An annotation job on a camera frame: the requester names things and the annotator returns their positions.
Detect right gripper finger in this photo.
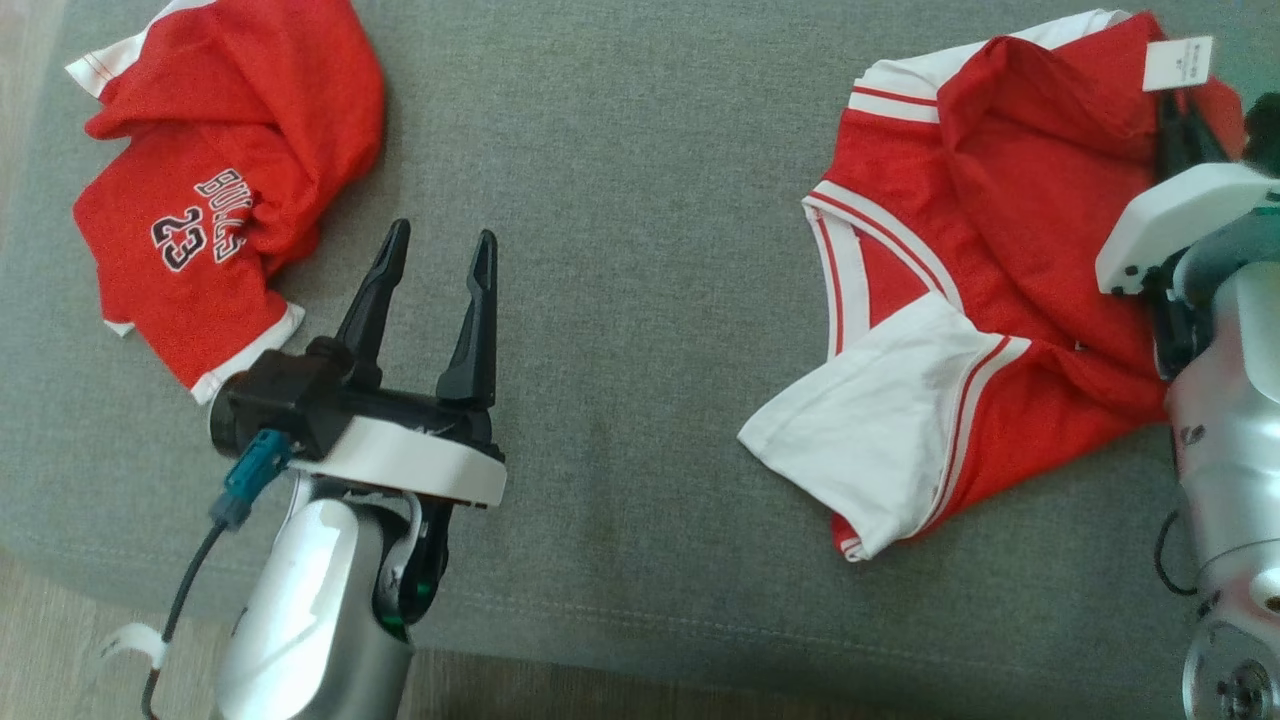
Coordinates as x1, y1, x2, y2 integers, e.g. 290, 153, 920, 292
1158, 92, 1192, 183
1190, 105, 1232, 169

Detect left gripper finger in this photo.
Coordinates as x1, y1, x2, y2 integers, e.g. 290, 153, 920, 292
333, 218, 412, 391
436, 229, 499, 408

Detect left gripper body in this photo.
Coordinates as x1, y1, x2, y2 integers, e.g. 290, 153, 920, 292
288, 385, 508, 508

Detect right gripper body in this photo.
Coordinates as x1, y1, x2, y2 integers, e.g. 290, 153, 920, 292
1094, 162, 1280, 297

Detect red and white shorts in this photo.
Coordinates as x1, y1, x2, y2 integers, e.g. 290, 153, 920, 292
737, 8, 1248, 563

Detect large grey sofa seat cushion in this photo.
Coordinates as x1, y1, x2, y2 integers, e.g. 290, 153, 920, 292
0, 0, 1280, 720

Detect red Bulls 23 jersey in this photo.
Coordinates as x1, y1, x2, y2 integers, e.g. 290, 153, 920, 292
65, 0, 387, 406

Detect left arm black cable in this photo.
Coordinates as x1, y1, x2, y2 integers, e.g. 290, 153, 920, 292
140, 428, 297, 720

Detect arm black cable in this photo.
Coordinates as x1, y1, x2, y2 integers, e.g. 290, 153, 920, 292
140, 428, 297, 720
1154, 508, 1201, 598

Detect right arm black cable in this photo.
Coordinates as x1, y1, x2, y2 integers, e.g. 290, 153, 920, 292
1154, 508, 1201, 598

